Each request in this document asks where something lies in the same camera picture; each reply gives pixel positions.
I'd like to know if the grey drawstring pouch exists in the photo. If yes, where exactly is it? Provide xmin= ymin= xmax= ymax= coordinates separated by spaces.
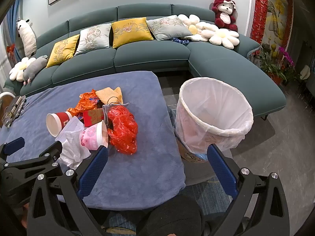
xmin=102 ymin=96 xmax=130 ymax=129

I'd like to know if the teal curved sofa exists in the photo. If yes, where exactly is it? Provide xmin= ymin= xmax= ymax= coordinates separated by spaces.
xmin=4 ymin=4 xmax=287 ymax=121

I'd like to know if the long white plush toy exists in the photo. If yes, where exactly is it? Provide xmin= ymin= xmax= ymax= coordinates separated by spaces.
xmin=16 ymin=18 xmax=37 ymax=58

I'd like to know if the red plastic bag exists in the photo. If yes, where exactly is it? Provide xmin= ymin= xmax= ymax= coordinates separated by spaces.
xmin=106 ymin=106 xmax=139 ymax=155

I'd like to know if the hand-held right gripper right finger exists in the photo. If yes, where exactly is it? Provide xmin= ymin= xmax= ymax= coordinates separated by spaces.
xmin=207 ymin=144 xmax=291 ymax=236

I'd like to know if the large yellow embroidered cushion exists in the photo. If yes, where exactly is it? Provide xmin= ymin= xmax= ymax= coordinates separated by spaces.
xmin=111 ymin=17 xmax=154 ymax=49

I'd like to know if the blue patterned cloth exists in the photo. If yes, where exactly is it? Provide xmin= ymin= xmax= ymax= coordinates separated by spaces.
xmin=171 ymin=37 xmax=190 ymax=45

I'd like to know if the pale grey embroidered cushion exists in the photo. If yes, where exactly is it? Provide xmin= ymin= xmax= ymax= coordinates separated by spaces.
xmin=74 ymin=23 xmax=112 ymax=56

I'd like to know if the red paper cup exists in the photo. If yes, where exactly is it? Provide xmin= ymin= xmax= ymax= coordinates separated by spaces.
xmin=46 ymin=111 xmax=74 ymax=137

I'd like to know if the pink orchid plant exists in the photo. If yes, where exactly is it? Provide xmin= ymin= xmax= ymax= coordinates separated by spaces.
xmin=278 ymin=47 xmax=299 ymax=84

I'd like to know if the white paper sheet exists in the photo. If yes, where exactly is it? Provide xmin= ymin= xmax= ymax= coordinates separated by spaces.
xmin=55 ymin=117 xmax=85 ymax=140

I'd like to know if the orange textured cloth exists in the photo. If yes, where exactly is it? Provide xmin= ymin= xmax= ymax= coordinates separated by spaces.
xmin=95 ymin=87 xmax=123 ymax=106

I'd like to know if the metal and black tool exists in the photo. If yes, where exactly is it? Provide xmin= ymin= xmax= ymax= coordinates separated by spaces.
xmin=1 ymin=96 xmax=27 ymax=128

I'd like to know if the white flower cushion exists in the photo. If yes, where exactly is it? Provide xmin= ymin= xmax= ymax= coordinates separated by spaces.
xmin=200 ymin=25 xmax=240 ymax=49
xmin=177 ymin=14 xmax=212 ymax=42
xmin=9 ymin=57 xmax=36 ymax=81

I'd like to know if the red envelope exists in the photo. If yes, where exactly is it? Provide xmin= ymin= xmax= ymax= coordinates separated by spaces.
xmin=83 ymin=108 xmax=105 ymax=128

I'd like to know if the clear plastic bag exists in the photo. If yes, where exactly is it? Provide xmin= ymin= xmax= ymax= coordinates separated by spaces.
xmin=246 ymin=45 xmax=261 ymax=62

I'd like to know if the blue patterned rug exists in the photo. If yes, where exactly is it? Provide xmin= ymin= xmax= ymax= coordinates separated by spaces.
xmin=94 ymin=103 xmax=239 ymax=234

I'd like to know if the bin with pink liner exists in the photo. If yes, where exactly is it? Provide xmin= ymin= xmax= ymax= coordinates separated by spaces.
xmin=174 ymin=77 xmax=254 ymax=164

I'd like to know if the small white object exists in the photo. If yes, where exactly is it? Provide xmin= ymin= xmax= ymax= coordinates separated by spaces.
xmin=300 ymin=65 xmax=311 ymax=80

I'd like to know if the grey-blue embroidered cushion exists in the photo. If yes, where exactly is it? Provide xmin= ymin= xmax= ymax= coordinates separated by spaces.
xmin=146 ymin=15 xmax=194 ymax=41

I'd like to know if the white tissue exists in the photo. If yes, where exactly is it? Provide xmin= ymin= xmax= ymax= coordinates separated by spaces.
xmin=55 ymin=131 xmax=92 ymax=170

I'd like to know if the green potted plant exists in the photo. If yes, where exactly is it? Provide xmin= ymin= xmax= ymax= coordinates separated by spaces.
xmin=256 ymin=47 xmax=287 ymax=85

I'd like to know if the red curtain tie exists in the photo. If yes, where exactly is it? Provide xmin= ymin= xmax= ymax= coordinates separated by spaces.
xmin=6 ymin=44 xmax=16 ymax=61

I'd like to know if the grey plush toy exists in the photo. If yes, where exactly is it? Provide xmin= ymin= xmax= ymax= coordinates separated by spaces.
xmin=23 ymin=55 xmax=49 ymax=85

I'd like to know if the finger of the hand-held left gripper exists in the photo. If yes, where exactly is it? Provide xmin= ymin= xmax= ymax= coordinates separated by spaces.
xmin=0 ymin=138 xmax=25 ymax=158
xmin=4 ymin=141 xmax=65 ymax=177

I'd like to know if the red wall banner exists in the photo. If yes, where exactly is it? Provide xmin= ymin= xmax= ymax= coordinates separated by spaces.
xmin=251 ymin=0 xmax=269 ymax=45

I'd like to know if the small yellow embroidered cushion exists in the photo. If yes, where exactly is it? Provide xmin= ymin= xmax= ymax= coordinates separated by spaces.
xmin=46 ymin=34 xmax=80 ymax=68

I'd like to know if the large yellow floral painting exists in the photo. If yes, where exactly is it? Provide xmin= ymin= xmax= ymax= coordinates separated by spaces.
xmin=262 ymin=0 xmax=294 ymax=54

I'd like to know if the person's black trouser leg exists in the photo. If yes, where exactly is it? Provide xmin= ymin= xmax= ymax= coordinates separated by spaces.
xmin=143 ymin=193 xmax=205 ymax=236

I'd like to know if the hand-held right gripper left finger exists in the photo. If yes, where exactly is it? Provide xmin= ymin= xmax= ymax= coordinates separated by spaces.
xmin=26 ymin=146 xmax=110 ymax=236

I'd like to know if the pink paper cup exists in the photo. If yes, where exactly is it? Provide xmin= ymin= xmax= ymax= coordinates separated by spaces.
xmin=79 ymin=120 xmax=109 ymax=151

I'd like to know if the orange plastic bag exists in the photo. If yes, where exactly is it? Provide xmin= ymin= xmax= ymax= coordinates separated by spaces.
xmin=66 ymin=90 xmax=104 ymax=115

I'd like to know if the blue curtain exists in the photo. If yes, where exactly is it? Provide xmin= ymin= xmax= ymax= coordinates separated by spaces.
xmin=5 ymin=0 xmax=25 ymax=62

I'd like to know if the red plush monkey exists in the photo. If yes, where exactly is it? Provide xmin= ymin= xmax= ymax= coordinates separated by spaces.
xmin=212 ymin=0 xmax=239 ymax=32

